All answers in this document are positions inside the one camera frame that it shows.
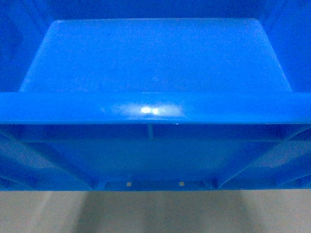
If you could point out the blue plastic crate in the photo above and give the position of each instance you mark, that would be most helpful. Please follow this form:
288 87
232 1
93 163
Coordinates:
155 95

